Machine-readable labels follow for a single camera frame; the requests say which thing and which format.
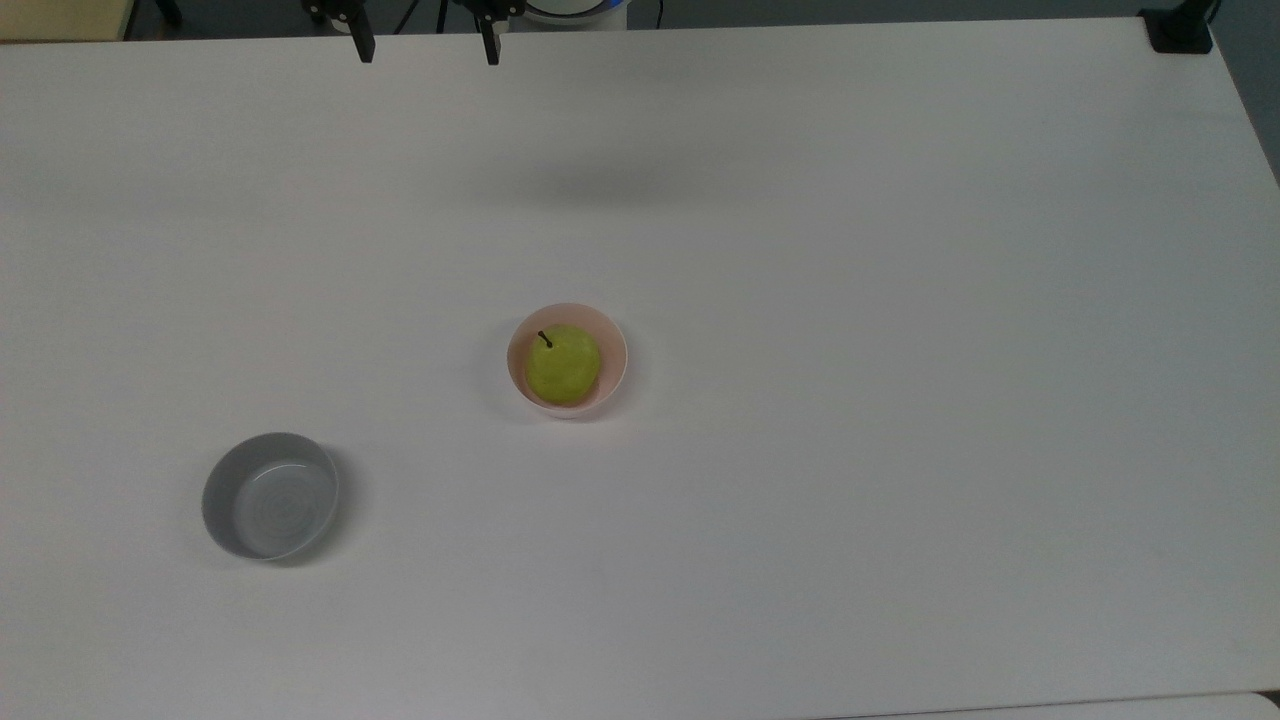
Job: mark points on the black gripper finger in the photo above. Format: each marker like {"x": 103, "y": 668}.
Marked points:
{"x": 489, "y": 42}
{"x": 364, "y": 42}

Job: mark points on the yellow wooden board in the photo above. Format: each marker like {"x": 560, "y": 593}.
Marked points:
{"x": 62, "y": 18}

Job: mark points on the grey bowl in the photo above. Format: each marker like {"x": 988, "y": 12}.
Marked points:
{"x": 270, "y": 498}

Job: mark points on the black stand leg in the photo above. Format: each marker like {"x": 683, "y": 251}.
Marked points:
{"x": 168, "y": 10}

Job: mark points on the green pear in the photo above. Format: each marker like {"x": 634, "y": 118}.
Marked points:
{"x": 564, "y": 367}

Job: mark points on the black table clamp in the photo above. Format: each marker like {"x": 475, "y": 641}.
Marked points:
{"x": 1180, "y": 32}

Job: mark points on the pink bowl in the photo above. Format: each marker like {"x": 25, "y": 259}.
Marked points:
{"x": 614, "y": 350}

